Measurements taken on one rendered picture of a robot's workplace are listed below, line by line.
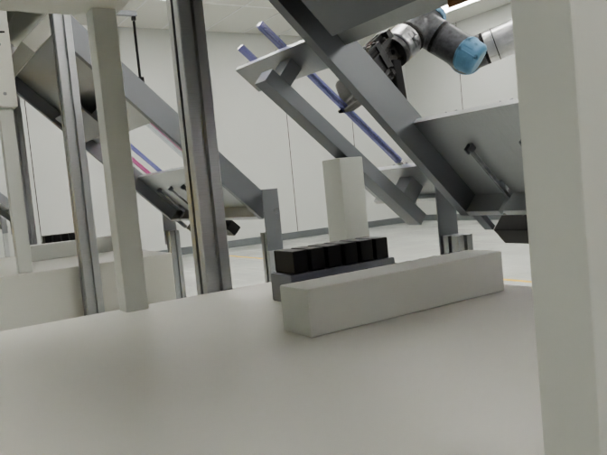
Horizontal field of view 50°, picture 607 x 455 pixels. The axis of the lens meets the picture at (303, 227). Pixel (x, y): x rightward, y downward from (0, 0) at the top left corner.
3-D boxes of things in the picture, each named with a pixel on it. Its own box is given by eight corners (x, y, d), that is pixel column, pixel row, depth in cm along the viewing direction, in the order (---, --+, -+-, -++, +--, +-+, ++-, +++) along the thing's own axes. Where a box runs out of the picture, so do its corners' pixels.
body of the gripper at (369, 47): (340, 64, 138) (372, 33, 143) (361, 97, 141) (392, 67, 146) (363, 56, 132) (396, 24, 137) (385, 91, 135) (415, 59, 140)
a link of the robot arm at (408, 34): (403, 57, 148) (429, 49, 142) (391, 68, 146) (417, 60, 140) (387, 29, 145) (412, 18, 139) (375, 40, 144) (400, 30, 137)
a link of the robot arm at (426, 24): (454, 9, 144) (423, -9, 146) (428, 35, 139) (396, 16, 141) (445, 36, 151) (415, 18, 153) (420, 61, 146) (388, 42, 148)
